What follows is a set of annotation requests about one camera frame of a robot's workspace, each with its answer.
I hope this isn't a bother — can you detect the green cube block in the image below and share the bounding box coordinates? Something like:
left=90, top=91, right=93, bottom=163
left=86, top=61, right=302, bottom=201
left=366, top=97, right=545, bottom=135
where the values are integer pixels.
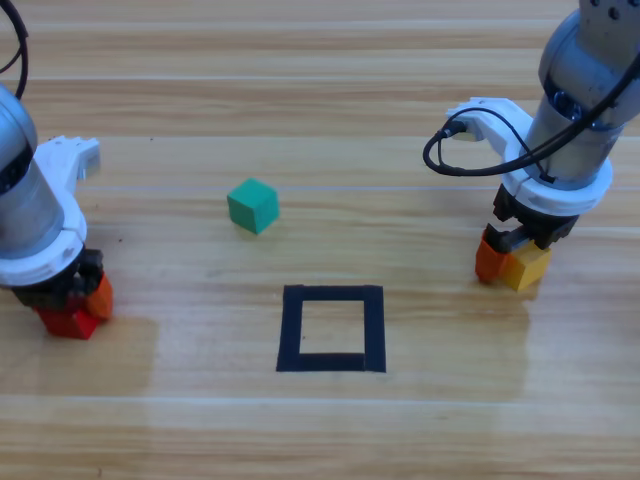
left=226, top=178, right=280, bottom=235

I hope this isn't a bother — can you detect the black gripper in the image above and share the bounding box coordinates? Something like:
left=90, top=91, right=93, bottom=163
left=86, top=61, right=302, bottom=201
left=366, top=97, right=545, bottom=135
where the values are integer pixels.
left=474, top=183, right=576, bottom=285
left=9, top=248, right=115, bottom=321

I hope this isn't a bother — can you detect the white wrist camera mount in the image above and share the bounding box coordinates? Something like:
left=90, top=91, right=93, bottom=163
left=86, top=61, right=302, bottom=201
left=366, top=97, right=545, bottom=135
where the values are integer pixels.
left=0, top=135, right=101, bottom=287
left=446, top=96, right=614, bottom=217

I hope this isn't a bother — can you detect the red cube block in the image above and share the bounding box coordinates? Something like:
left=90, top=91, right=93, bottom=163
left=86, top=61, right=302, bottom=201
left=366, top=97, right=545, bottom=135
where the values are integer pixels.
left=33, top=305, right=104, bottom=341

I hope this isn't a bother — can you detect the black tape square outline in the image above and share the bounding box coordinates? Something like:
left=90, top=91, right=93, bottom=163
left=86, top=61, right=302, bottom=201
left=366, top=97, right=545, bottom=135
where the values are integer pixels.
left=275, top=284, right=387, bottom=375

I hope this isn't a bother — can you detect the yellow cube block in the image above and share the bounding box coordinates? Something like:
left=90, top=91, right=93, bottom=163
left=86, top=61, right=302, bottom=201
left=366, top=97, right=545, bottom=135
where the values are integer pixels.
left=498, top=244, right=553, bottom=292

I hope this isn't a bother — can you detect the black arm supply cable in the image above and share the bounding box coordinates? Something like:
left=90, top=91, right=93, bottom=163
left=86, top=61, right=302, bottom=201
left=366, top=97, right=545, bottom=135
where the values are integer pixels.
left=0, top=0, right=30, bottom=100

